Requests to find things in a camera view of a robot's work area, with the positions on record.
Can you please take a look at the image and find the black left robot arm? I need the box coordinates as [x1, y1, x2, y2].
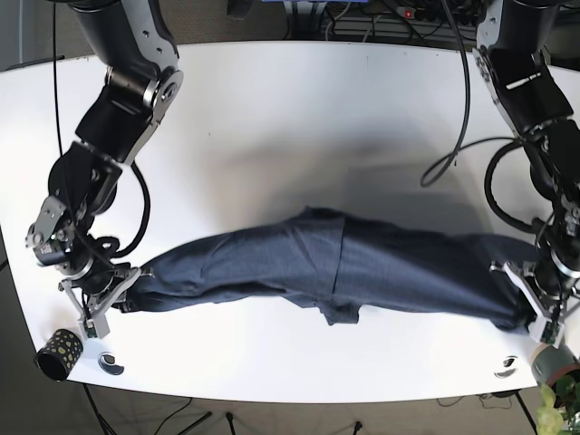
[463, 1, 579, 348]

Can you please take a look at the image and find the navy blue T-shirt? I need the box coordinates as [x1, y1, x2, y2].
[121, 208, 537, 333]

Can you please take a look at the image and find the silver table grommet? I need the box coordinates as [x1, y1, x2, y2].
[493, 355, 520, 380]
[98, 353, 125, 376]

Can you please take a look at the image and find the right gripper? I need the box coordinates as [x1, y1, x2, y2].
[58, 266, 143, 341]

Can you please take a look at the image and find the black dotted cup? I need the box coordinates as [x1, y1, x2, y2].
[34, 329, 84, 382]

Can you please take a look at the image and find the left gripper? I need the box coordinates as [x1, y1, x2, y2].
[491, 260, 576, 347]

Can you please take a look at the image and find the left silver table grommet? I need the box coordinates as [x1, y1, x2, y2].
[98, 353, 125, 376]

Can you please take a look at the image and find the green potted plant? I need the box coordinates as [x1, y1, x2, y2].
[536, 374, 579, 435]

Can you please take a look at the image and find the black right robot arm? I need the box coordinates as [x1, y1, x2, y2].
[26, 1, 183, 339]

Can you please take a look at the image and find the grey plant pot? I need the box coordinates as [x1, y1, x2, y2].
[530, 343, 579, 387]

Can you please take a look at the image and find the right silver table grommet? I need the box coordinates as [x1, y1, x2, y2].
[493, 355, 520, 380]

